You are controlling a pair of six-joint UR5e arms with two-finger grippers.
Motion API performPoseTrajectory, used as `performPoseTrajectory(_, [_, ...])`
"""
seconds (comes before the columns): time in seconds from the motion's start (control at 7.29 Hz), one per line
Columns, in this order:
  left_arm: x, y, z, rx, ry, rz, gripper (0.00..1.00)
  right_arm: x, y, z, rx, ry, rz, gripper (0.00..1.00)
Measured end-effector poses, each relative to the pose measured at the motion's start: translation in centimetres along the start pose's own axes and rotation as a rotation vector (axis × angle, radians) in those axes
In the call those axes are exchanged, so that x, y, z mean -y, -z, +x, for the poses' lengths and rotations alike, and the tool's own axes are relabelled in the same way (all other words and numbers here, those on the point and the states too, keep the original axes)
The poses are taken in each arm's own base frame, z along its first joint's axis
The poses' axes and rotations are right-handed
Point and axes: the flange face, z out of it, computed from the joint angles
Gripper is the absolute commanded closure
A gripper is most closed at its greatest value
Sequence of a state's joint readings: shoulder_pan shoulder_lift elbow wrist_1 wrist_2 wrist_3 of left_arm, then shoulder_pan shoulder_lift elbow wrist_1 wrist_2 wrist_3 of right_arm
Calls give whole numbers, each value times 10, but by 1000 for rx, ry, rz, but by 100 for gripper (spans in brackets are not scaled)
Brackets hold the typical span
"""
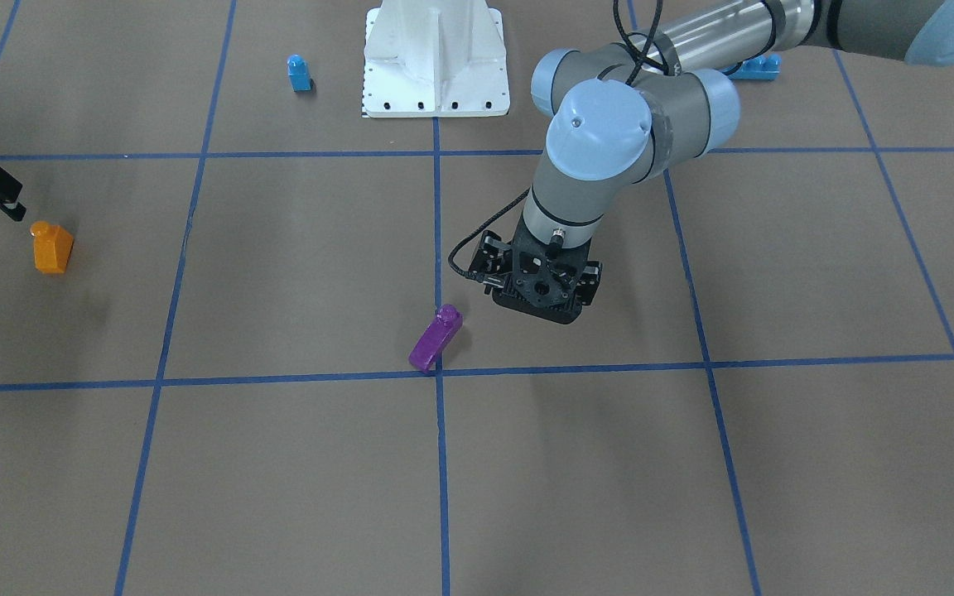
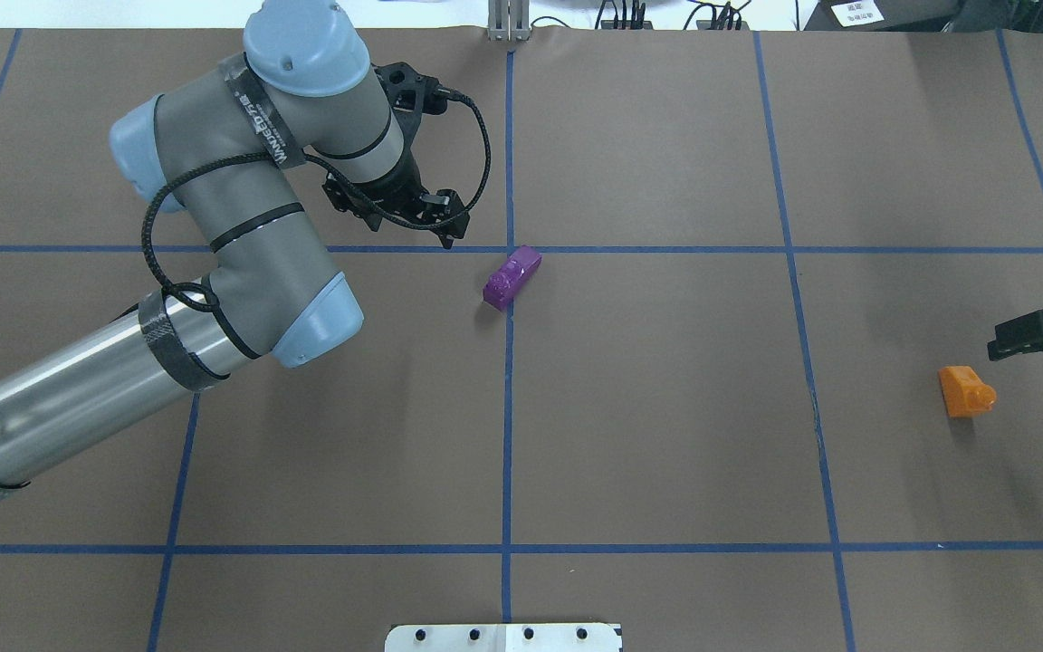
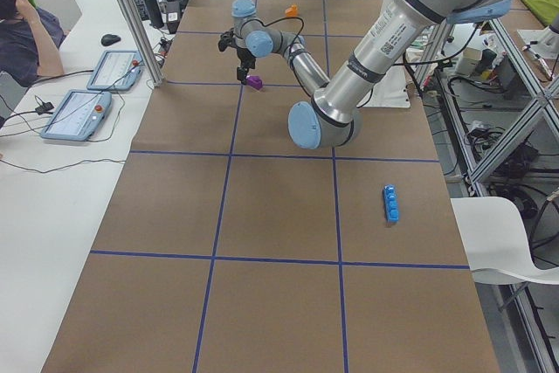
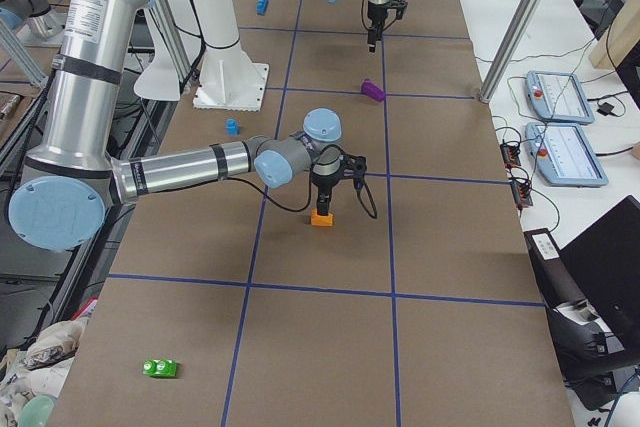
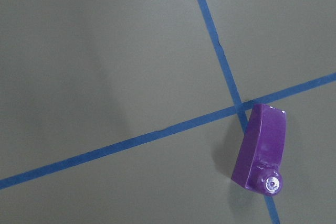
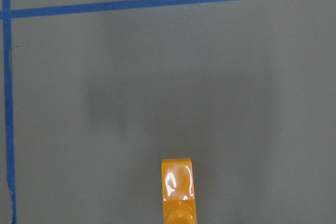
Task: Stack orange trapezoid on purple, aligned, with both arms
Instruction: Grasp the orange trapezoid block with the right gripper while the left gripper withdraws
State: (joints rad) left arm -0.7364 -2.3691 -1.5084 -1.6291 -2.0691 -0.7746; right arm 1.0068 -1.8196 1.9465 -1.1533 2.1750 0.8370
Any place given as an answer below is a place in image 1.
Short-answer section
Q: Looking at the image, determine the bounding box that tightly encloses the long blue four-stud brick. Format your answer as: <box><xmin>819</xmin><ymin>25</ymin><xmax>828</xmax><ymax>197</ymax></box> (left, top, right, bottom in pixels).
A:
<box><xmin>725</xmin><ymin>53</ymin><xmax>783</xmax><ymax>80</ymax></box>

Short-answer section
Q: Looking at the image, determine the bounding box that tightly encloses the orange trapezoid block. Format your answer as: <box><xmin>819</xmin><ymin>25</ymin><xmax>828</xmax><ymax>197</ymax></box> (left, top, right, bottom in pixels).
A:
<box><xmin>30</xmin><ymin>220</ymin><xmax>75</xmax><ymax>275</ymax></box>

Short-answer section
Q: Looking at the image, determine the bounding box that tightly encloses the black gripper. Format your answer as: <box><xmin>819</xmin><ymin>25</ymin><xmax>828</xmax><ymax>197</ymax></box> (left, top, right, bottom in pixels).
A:
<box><xmin>477</xmin><ymin>223</ymin><xmax>603</xmax><ymax>324</ymax></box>

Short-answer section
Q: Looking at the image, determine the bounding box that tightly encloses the small blue single-stud block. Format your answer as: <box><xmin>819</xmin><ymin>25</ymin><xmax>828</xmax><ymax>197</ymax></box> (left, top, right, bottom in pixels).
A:
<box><xmin>287</xmin><ymin>54</ymin><xmax>313</xmax><ymax>92</ymax></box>

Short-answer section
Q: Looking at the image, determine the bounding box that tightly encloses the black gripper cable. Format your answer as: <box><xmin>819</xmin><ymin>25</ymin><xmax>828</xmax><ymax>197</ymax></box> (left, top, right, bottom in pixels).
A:
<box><xmin>447</xmin><ymin>0</ymin><xmax>683</xmax><ymax>284</ymax></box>

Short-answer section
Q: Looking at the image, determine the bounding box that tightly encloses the purple trapezoid block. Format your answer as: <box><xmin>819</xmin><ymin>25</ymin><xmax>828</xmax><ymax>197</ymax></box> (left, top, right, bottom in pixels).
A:
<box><xmin>408</xmin><ymin>303</ymin><xmax>465</xmax><ymax>373</ymax></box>

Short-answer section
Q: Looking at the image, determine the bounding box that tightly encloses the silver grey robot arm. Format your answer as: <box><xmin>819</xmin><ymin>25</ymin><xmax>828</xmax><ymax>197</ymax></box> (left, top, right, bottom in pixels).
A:
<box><xmin>453</xmin><ymin>1</ymin><xmax>954</xmax><ymax>324</ymax></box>

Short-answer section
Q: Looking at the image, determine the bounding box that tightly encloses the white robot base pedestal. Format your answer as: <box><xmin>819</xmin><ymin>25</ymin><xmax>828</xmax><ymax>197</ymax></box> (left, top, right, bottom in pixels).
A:
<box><xmin>361</xmin><ymin>1</ymin><xmax>511</xmax><ymax>118</ymax></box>

